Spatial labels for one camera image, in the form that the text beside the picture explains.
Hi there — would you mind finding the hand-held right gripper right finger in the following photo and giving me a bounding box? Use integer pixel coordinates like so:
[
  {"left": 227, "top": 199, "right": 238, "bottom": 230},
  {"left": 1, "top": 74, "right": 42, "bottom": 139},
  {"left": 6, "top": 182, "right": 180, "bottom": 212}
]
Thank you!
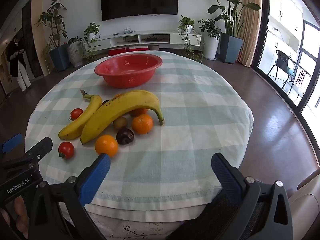
[{"left": 211, "top": 152, "right": 293, "bottom": 240}]

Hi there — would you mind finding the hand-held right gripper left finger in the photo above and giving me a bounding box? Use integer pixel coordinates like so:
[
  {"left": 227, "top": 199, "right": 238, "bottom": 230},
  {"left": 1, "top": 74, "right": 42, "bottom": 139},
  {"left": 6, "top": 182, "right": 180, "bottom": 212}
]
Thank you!
[{"left": 29, "top": 153, "right": 111, "bottom": 240}]

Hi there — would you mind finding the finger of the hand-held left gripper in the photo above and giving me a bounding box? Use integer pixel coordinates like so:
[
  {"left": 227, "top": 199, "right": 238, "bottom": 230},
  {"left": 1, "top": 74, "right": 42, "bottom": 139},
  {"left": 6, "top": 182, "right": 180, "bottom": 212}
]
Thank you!
[
  {"left": 0, "top": 133, "right": 23, "bottom": 155},
  {"left": 2, "top": 137, "right": 53, "bottom": 170}
]

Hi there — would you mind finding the red tomato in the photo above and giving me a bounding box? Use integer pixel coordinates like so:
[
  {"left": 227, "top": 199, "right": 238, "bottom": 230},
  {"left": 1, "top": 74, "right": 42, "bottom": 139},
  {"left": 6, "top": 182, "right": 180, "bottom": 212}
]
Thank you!
[
  {"left": 58, "top": 142, "right": 75, "bottom": 160},
  {"left": 69, "top": 108, "right": 84, "bottom": 121}
]

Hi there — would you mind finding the small yellow banana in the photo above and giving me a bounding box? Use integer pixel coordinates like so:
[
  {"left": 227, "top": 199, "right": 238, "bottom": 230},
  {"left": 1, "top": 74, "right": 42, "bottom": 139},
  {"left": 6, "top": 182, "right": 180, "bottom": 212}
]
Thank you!
[{"left": 58, "top": 89, "right": 103, "bottom": 140}]

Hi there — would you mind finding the yellow-brown kiwi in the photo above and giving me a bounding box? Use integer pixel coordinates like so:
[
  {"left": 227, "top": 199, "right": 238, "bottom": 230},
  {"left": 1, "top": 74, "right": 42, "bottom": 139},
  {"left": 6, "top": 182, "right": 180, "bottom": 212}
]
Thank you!
[{"left": 113, "top": 116, "right": 128, "bottom": 130}]

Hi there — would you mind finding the tangerine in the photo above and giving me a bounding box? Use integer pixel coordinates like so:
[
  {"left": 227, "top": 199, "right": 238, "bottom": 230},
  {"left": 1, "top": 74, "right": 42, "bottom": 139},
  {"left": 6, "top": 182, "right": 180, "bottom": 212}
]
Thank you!
[{"left": 132, "top": 114, "right": 154, "bottom": 135}]

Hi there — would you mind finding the large yellow banana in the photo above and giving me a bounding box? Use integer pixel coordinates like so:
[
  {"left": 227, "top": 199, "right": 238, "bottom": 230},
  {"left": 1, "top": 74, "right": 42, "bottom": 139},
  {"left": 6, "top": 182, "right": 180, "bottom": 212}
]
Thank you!
[{"left": 80, "top": 90, "right": 165, "bottom": 145}]

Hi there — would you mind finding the red plastic colander bowl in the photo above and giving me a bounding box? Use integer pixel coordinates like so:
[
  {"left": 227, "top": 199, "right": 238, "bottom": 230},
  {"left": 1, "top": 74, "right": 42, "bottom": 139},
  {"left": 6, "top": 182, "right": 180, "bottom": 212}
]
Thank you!
[{"left": 94, "top": 54, "right": 163, "bottom": 89}]

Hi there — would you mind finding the person's left hand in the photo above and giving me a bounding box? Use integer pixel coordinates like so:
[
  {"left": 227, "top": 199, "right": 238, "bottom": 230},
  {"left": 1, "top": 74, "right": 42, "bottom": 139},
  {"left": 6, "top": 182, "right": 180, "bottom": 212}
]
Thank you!
[{"left": 0, "top": 195, "right": 32, "bottom": 240}]

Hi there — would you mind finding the floral white cloth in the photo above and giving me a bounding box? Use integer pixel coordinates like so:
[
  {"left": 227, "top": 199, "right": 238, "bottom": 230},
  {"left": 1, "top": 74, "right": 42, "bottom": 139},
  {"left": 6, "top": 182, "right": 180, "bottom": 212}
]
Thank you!
[{"left": 59, "top": 205, "right": 208, "bottom": 240}]

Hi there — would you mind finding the green checked tablecloth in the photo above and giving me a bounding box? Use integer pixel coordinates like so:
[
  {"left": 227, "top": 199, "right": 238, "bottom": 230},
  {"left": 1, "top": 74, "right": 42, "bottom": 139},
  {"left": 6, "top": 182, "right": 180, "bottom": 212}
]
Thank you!
[{"left": 24, "top": 51, "right": 254, "bottom": 223}]

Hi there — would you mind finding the beige armchair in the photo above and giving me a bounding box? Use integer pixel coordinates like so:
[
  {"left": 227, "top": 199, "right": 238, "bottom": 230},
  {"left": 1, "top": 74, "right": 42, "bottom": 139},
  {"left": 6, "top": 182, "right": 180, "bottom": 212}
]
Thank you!
[{"left": 287, "top": 166, "right": 320, "bottom": 240}]

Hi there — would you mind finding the blue-grey planter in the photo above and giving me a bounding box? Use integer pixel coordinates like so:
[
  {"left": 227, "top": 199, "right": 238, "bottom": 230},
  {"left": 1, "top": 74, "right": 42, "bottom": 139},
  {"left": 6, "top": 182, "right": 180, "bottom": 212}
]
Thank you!
[
  {"left": 49, "top": 45, "right": 70, "bottom": 72},
  {"left": 220, "top": 33, "right": 243, "bottom": 64}
]

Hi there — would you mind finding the white ribbed planter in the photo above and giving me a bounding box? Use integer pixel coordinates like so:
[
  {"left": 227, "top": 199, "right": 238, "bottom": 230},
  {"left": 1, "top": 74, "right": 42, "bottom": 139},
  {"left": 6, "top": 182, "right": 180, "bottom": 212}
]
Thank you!
[{"left": 67, "top": 42, "right": 83, "bottom": 67}]

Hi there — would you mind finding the small green plant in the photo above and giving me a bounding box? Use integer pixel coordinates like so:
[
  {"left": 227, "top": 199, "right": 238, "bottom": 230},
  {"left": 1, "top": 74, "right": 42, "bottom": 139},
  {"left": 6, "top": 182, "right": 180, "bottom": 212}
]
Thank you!
[{"left": 67, "top": 36, "right": 83, "bottom": 46}]

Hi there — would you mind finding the metal balcony table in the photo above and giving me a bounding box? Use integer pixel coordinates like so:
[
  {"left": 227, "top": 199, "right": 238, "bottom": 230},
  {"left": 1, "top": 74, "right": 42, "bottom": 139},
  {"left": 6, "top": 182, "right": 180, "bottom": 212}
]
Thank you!
[{"left": 291, "top": 64, "right": 313, "bottom": 98}]

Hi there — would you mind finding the trailing pothos plant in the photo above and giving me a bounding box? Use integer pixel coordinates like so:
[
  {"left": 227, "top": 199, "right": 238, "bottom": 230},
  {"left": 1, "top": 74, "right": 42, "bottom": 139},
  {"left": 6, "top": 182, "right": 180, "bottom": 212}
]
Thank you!
[
  {"left": 82, "top": 22, "right": 101, "bottom": 62},
  {"left": 178, "top": 16, "right": 202, "bottom": 57}
]

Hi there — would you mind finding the tall white planter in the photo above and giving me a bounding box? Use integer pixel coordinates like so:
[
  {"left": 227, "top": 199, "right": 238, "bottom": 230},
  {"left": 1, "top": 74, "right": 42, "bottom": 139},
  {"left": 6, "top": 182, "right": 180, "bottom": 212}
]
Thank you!
[{"left": 204, "top": 36, "right": 220, "bottom": 60}]

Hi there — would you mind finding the tall leafy plant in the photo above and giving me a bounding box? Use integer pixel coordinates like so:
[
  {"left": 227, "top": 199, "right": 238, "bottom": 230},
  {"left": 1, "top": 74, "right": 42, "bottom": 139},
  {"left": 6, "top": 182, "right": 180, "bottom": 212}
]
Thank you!
[{"left": 35, "top": 0, "right": 68, "bottom": 48}]

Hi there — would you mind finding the black metal chair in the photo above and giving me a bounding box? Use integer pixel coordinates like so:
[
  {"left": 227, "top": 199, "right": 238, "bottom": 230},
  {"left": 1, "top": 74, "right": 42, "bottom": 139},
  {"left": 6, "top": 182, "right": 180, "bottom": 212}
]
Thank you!
[{"left": 267, "top": 50, "right": 299, "bottom": 90}]

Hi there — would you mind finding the white television cabinet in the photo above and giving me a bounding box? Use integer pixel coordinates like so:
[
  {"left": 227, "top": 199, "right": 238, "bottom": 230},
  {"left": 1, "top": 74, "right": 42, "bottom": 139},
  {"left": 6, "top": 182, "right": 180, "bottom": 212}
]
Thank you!
[{"left": 84, "top": 31, "right": 202, "bottom": 52}]

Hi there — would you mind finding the beige curtain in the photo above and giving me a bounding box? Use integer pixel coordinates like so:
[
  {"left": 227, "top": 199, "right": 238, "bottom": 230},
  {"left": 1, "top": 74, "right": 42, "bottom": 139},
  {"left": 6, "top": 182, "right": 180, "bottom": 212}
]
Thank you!
[{"left": 237, "top": 0, "right": 262, "bottom": 67}]

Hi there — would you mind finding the bushy green plant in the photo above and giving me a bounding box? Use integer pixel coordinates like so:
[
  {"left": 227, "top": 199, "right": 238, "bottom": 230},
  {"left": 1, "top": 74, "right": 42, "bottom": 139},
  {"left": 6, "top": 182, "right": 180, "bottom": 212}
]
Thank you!
[{"left": 198, "top": 19, "right": 221, "bottom": 40}]

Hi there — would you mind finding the bird of paradise plant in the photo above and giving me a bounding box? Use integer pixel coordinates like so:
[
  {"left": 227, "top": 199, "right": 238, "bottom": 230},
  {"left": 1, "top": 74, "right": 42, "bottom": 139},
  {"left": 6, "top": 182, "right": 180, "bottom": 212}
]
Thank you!
[{"left": 197, "top": 0, "right": 262, "bottom": 37}]

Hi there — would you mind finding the white balcony cabinet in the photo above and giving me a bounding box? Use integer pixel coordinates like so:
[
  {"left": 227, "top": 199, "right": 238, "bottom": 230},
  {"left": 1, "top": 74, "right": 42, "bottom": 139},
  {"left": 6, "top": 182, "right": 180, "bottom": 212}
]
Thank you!
[{"left": 261, "top": 0, "right": 304, "bottom": 63}]

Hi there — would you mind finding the dark wall panel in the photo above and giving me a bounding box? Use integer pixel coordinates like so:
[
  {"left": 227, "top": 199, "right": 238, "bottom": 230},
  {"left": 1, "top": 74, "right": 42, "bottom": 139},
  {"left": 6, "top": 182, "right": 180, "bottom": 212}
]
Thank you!
[{"left": 22, "top": 5, "right": 44, "bottom": 78}]

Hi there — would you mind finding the black sliding door frame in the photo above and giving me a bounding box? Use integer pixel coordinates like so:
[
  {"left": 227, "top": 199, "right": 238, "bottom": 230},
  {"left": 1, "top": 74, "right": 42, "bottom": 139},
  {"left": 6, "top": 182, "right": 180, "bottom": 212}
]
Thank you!
[{"left": 251, "top": 0, "right": 320, "bottom": 170}]

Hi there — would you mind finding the black wall television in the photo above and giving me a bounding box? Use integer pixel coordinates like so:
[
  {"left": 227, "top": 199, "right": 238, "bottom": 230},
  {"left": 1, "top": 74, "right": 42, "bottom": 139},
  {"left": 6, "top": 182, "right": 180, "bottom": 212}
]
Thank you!
[{"left": 100, "top": 0, "right": 179, "bottom": 22}]

